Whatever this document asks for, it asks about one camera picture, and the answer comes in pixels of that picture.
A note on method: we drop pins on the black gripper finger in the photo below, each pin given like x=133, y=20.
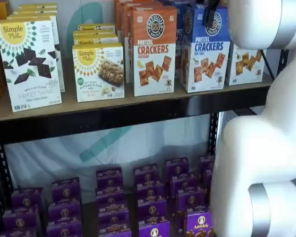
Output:
x=212, y=14

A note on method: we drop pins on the blue pretzel crackers box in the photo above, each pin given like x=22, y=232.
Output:
x=209, y=61
x=182, y=24

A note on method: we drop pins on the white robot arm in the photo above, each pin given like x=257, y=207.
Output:
x=261, y=148

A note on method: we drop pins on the gold pretzel crackers box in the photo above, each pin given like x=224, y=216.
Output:
x=246, y=66

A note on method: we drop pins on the orange pretzel crackers box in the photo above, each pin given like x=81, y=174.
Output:
x=126, y=37
x=117, y=17
x=154, y=49

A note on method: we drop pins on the Simple Mills almond bar box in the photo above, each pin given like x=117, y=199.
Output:
x=96, y=27
x=98, y=74
x=96, y=38

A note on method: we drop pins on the black metal shelf rack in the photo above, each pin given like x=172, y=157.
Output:
x=113, y=121

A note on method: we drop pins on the purple Annie's snack box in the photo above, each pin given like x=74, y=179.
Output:
x=199, y=224
x=150, y=191
x=154, y=229
x=146, y=174
x=64, y=229
x=27, y=198
x=65, y=190
x=111, y=197
x=21, y=219
x=113, y=214
x=206, y=164
x=114, y=230
x=177, y=166
x=183, y=184
x=17, y=233
x=208, y=179
x=151, y=209
x=64, y=211
x=109, y=179
x=191, y=200

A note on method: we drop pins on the Simple Mills sweet thins box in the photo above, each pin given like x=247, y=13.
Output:
x=37, y=5
x=27, y=74
x=34, y=11
x=62, y=69

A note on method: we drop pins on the white backdrop sheet teal logo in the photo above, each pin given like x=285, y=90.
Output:
x=150, y=140

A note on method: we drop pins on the purple Annie's boxes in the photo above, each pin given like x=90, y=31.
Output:
x=88, y=217

